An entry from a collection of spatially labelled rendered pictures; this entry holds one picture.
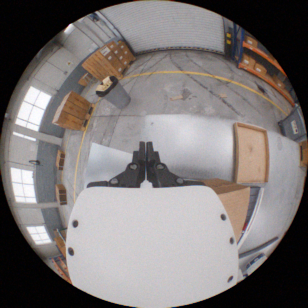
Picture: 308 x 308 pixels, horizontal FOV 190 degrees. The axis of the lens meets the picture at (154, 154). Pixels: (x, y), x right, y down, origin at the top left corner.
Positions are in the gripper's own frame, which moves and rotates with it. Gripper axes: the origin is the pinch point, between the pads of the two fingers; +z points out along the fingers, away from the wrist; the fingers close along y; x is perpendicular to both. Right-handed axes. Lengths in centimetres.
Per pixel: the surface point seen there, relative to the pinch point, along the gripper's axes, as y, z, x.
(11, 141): -510, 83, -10
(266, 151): 67, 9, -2
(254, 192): 51, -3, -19
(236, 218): 18.1, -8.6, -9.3
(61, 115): -195, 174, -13
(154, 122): 5.9, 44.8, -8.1
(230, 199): 15.9, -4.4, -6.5
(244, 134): 52, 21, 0
